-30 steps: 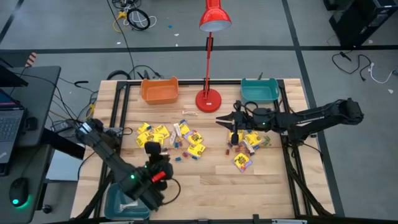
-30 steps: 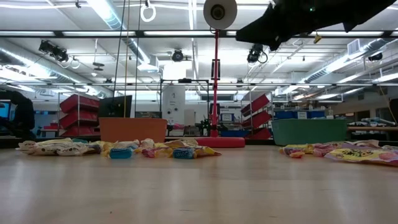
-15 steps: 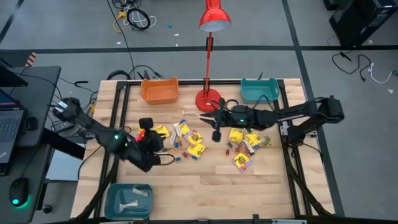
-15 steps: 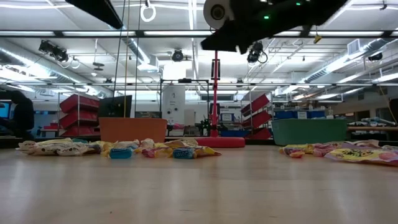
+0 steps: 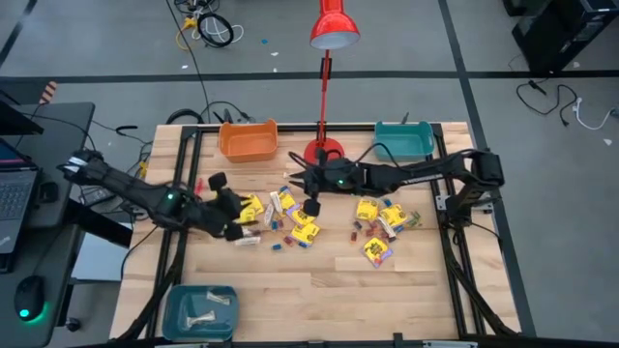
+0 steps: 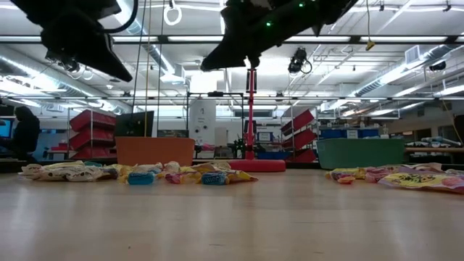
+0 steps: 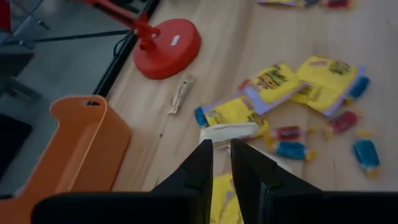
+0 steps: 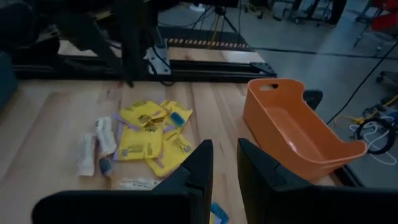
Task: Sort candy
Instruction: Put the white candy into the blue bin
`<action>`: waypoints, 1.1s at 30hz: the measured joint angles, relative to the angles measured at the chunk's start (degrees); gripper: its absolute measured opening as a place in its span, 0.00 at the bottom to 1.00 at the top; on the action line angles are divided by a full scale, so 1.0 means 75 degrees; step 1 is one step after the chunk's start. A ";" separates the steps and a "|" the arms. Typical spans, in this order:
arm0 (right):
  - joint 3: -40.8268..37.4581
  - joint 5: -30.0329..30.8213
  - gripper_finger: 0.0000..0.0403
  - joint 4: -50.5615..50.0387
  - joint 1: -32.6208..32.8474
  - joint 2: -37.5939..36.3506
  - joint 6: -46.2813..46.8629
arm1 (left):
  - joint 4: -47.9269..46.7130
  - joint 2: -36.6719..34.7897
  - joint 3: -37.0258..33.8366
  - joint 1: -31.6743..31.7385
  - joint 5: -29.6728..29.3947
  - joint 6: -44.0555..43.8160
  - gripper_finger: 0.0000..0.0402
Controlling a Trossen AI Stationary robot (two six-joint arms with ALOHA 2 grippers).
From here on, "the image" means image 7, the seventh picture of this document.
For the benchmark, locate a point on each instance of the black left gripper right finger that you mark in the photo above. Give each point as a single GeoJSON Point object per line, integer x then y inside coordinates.
{"type": "Point", "coordinates": [255, 177]}

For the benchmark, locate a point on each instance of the white candy bar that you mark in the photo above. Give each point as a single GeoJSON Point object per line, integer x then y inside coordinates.
{"type": "Point", "coordinates": [182, 93]}
{"type": "Point", "coordinates": [230, 132]}

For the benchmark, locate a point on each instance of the red desk lamp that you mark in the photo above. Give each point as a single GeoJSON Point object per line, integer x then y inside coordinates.
{"type": "Point", "coordinates": [174, 53]}

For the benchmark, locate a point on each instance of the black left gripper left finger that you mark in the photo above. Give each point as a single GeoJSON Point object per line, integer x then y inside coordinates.
{"type": "Point", "coordinates": [199, 174]}

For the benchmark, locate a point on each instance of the orange plastic bin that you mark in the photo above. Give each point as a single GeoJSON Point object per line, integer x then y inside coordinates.
{"type": "Point", "coordinates": [84, 149]}

